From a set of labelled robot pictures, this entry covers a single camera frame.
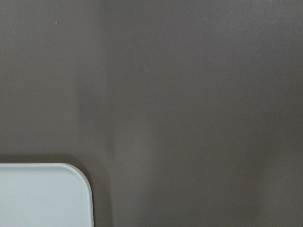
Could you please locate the cream rabbit print tray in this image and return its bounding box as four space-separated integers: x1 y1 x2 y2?
0 163 95 227

